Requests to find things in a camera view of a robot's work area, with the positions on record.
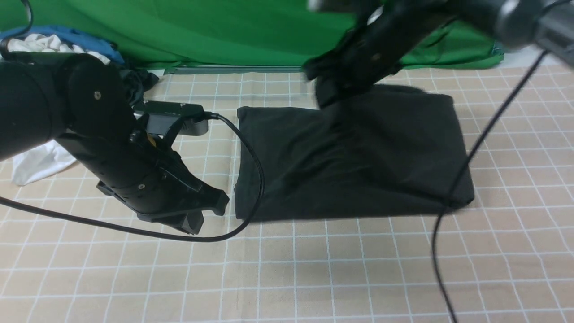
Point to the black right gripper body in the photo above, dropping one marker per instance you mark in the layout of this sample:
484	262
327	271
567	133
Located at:
365	55

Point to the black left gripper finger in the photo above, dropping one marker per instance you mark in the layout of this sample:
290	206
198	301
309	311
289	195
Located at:
211	199
189	223

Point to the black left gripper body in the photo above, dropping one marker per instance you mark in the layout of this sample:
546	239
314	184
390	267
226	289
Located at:
151	182

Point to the dark gray long-sleeved shirt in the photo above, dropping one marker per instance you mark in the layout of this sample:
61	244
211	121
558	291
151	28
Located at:
394	150

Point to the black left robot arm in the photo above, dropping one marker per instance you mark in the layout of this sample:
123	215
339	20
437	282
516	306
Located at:
78	101

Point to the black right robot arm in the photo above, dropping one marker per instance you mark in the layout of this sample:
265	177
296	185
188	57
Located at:
514	23

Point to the white crumpled shirt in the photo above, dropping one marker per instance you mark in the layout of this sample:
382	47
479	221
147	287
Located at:
49	158

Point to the dark gray crumpled garment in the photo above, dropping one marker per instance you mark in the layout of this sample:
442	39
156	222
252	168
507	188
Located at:
135	83

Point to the blue binder clip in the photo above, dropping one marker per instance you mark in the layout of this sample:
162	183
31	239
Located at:
497	49

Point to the gray metal bar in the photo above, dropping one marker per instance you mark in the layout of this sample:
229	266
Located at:
221	69

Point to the green backdrop cloth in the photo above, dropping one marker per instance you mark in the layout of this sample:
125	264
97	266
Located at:
163	33

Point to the beige checkered tablecloth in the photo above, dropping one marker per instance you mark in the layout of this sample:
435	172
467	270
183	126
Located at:
508	258

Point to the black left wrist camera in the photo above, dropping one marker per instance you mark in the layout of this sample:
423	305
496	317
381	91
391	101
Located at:
162	115

